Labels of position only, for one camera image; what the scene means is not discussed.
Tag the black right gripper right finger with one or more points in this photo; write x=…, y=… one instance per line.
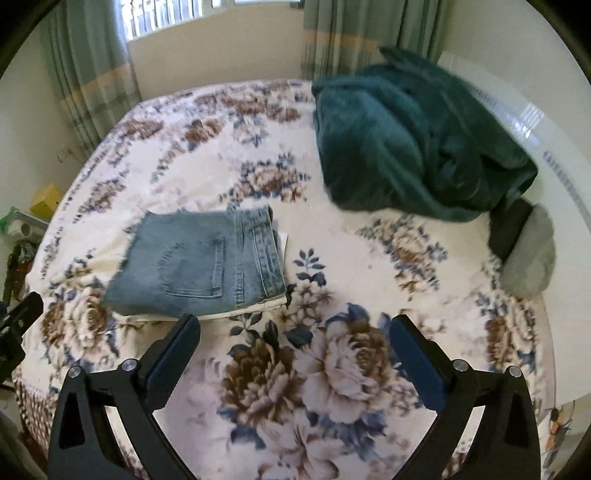
x=506, y=445

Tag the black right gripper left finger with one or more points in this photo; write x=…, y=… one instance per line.
x=83, y=445

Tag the blue denim jeans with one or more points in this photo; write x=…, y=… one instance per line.
x=155, y=231

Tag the barred bedroom window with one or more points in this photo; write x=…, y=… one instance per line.
x=143, y=17

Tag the grey pillow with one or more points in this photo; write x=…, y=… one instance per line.
x=529, y=268

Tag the floral bed blanket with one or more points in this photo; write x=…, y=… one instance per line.
x=211, y=201

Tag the green white floor clutter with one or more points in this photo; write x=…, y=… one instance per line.
x=18, y=225

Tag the yellow box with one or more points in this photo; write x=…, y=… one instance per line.
x=46, y=202

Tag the white bed headboard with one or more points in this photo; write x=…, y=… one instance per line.
x=563, y=187

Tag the white folded garment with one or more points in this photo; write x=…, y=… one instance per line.
x=220, y=276

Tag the dark green fleece blanket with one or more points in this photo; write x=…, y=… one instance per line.
x=408, y=135

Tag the left green striped curtain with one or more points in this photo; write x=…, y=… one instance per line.
x=85, y=49

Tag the green striped curtain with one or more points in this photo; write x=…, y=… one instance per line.
x=85, y=49
x=342, y=37

